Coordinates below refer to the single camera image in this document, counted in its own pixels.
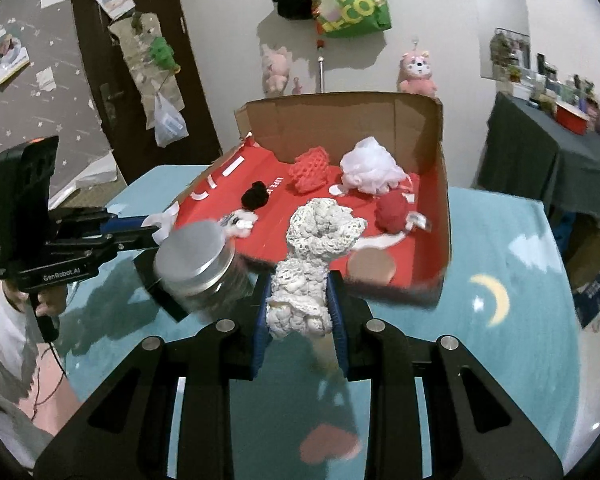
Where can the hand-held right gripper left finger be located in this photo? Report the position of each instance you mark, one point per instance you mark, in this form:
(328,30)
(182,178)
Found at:
(261,340)

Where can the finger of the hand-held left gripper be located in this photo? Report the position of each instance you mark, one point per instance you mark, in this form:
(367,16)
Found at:
(137,240)
(130,222)

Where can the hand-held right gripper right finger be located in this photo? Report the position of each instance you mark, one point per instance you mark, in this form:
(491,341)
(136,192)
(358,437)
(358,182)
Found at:
(339,340)

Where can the white and blue plush piece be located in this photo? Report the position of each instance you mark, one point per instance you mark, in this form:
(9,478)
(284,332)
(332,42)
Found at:
(162,222)

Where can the beige powder puff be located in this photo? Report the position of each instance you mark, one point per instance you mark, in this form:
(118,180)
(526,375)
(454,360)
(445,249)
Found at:
(375,265)

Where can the cardboard box with red lining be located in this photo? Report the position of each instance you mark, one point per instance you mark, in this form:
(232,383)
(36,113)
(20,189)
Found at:
(215,195)

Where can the white fluffy hair clip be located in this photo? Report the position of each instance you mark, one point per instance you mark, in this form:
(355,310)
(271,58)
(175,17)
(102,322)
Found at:
(240,222)

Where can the black knit scrunchie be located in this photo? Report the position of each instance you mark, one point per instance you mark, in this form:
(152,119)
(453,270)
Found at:
(256,196)

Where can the red yarn ball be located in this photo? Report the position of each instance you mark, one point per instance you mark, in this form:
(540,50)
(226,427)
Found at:
(392,210)

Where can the person's left forearm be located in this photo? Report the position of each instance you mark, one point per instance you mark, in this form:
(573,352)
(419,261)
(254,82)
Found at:
(5,340)

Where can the person's left hand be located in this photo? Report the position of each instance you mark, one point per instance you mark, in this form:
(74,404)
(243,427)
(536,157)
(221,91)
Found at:
(52,300)

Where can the large glass jar metal lid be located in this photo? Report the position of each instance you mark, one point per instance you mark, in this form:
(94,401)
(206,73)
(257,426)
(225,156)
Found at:
(195,250)

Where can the clear plastic bag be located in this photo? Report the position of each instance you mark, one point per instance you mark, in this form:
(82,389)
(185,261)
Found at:
(169,125)

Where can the dark brown door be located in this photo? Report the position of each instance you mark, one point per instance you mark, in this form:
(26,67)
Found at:
(195,85)

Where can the beige hanging door organizer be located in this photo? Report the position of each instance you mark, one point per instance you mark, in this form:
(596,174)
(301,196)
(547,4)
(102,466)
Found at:
(140,60)

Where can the green plush toy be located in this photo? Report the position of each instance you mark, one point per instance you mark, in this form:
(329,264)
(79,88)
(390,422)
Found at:
(162,54)

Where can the red crochet scrunchie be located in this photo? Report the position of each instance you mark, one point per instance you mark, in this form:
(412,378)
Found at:
(310,167)

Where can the white mesh bath pouf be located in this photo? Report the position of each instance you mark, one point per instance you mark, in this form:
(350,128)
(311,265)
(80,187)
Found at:
(370,165)

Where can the pale pink plush toy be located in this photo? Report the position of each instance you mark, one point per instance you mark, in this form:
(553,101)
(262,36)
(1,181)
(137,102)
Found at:
(276,67)

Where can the person's grey clothing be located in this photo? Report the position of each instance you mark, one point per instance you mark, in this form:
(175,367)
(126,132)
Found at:
(5,425)

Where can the red tipped metal pole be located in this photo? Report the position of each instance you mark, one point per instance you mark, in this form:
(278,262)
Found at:
(321,70)

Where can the table with dark cloth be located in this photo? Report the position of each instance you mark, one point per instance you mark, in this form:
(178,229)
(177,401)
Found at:
(525,160)

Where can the pink plush toy white face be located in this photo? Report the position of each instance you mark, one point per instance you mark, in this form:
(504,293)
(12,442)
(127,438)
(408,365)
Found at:
(416,72)

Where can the red basin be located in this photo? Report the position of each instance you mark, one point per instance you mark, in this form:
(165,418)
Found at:
(572,117)

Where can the row of cosmetic bottles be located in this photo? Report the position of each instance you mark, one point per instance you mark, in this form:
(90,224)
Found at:
(545,90)

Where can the wall mirror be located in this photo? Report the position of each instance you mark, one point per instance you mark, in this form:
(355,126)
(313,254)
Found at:
(505,10)

